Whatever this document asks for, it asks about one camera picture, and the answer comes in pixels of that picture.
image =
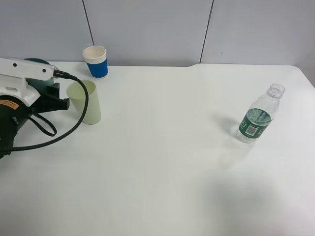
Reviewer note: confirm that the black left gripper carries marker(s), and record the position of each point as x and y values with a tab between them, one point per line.
14	113

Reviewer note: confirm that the teal plastic cup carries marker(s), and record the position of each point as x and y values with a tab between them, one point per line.
39	81

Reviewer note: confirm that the clear bottle green label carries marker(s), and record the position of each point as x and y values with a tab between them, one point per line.
260	114

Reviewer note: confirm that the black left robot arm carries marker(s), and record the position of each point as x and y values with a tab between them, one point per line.
42	123

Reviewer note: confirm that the pale yellow plastic cup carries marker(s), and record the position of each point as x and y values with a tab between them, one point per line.
77	96

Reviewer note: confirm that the blue white paper cup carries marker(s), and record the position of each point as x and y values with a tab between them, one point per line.
95	57

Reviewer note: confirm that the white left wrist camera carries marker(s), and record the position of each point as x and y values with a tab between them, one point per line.
13	75

